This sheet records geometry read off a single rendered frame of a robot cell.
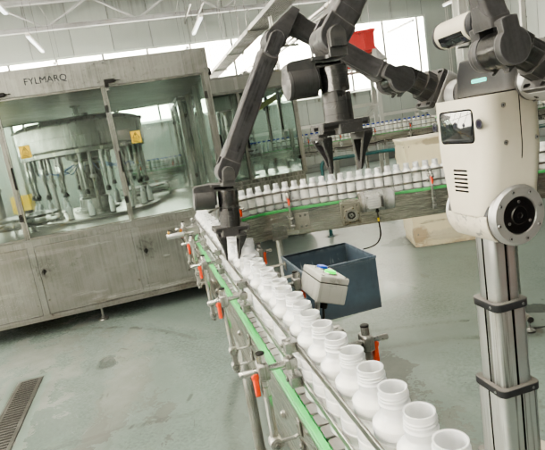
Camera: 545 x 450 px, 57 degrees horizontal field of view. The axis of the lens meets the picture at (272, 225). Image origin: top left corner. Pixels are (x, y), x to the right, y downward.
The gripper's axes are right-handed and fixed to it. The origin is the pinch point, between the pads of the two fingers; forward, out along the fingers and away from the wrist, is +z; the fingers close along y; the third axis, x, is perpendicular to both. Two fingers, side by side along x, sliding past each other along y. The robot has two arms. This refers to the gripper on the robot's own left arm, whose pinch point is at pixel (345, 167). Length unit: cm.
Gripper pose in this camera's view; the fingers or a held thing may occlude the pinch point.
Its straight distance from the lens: 101.5
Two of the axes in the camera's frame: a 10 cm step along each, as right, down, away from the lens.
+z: 1.6, 9.7, 1.7
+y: 9.6, -1.9, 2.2
